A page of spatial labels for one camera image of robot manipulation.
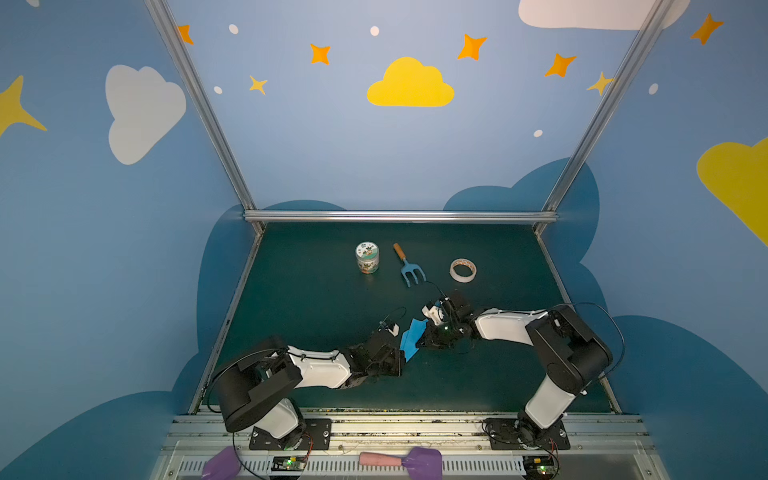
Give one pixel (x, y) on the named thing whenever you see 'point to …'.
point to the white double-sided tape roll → (460, 278)
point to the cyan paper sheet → (411, 337)
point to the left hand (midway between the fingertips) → (410, 365)
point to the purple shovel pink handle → (423, 463)
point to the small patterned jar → (367, 257)
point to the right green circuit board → (539, 467)
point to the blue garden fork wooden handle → (409, 267)
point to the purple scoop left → (223, 465)
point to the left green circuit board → (288, 463)
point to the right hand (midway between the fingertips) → (418, 342)
